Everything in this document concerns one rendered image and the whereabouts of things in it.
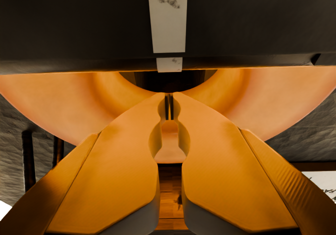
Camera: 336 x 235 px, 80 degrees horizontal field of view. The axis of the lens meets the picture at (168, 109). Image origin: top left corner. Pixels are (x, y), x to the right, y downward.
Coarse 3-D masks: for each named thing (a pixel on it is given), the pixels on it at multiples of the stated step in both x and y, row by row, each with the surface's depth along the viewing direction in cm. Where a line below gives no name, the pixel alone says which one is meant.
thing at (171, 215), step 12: (168, 168) 22; (180, 168) 22; (168, 180) 21; (180, 180) 21; (168, 192) 20; (180, 192) 20; (168, 204) 20; (180, 204) 20; (168, 216) 19; (180, 216) 19; (156, 228) 17; (168, 228) 17; (180, 228) 17
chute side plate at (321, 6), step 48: (0, 0) 3; (48, 0) 3; (96, 0) 3; (144, 0) 3; (192, 0) 3; (240, 0) 3; (288, 0) 3; (0, 48) 4; (48, 48) 4; (96, 48) 4; (144, 48) 4; (192, 48) 4; (240, 48) 4; (288, 48) 4
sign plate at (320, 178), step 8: (304, 168) 40; (312, 168) 40; (320, 168) 40; (328, 168) 39; (312, 176) 41; (320, 176) 41; (328, 176) 41; (320, 184) 44; (328, 184) 44; (328, 192) 47
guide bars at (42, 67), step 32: (0, 64) 5; (32, 64) 5; (64, 64) 5; (96, 64) 5; (128, 64) 5; (192, 64) 5; (224, 64) 5; (256, 64) 5; (288, 64) 5; (320, 64) 5
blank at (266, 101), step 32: (32, 96) 9; (64, 96) 9; (96, 96) 9; (128, 96) 12; (192, 96) 13; (224, 96) 11; (256, 96) 10; (288, 96) 10; (320, 96) 10; (64, 128) 11; (96, 128) 11; (256, 128) 12; (160, 160) 14
